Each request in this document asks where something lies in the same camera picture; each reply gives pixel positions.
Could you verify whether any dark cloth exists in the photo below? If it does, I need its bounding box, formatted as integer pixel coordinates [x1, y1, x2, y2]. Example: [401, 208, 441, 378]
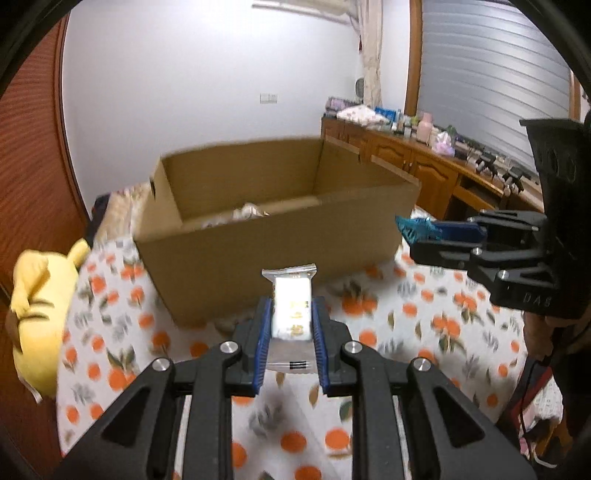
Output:
[88, 194, 112, 241]

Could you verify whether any brown cardboard box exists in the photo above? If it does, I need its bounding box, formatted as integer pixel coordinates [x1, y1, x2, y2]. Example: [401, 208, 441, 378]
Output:
[134, 137, 422, 329]

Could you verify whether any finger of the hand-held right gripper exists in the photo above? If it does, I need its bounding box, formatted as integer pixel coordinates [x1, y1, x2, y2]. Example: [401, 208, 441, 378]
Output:
[434, 210, 548, 250]
[410, 241, 555, 288]

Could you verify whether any folded floral cloth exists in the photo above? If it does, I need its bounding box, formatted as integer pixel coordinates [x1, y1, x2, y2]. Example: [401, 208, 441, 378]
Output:
[336, 105, 391, 125]

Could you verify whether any teal snack packet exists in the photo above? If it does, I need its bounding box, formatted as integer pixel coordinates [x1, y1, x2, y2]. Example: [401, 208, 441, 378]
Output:
[396, 215, 444, 243]

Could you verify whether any wooden cabinet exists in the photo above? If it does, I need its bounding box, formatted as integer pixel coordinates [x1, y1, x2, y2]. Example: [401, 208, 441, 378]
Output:
[321, 115, 546, 222]

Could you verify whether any wooden window frame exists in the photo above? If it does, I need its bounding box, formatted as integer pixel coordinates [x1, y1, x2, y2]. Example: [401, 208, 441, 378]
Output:
[406, 0, 423, 116]

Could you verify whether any white packet with yellow print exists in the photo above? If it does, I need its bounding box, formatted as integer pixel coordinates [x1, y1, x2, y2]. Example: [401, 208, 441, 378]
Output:
[262, 263, 319, 374]

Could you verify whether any purple white bag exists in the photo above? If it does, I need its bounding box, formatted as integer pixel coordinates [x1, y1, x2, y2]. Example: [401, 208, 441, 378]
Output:
[431, 131, 455, 155]

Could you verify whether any pale snack packet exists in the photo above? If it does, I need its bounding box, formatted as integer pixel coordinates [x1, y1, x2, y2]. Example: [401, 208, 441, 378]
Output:
[231, 203, 271, 220]

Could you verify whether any brown louvred wooden panel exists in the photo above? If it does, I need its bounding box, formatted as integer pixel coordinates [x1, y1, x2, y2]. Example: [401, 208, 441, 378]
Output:
[0, 18, 93, 324]

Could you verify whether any pale floral curtain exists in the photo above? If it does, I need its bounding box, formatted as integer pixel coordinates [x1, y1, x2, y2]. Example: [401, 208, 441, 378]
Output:
[358, 0, 384, 109]

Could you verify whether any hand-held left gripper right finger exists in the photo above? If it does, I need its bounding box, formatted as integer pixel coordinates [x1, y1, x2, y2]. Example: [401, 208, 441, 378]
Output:
[310, 295, 539, 480]

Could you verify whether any floral pillow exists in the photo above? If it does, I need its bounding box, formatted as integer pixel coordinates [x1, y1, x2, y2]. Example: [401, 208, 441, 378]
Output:
[106, 182, 153, 236]

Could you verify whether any orange fruit print blanket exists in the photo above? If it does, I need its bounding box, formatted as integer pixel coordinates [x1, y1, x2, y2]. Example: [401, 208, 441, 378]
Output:
[55, 208, 561, 480]

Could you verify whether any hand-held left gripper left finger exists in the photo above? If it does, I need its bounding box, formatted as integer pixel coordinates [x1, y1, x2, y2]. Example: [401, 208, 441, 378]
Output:
[55, 295, 273, 480]

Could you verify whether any yellow plush toy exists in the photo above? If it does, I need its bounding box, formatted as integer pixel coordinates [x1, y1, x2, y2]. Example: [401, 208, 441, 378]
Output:
[4, 237, 92, 400]

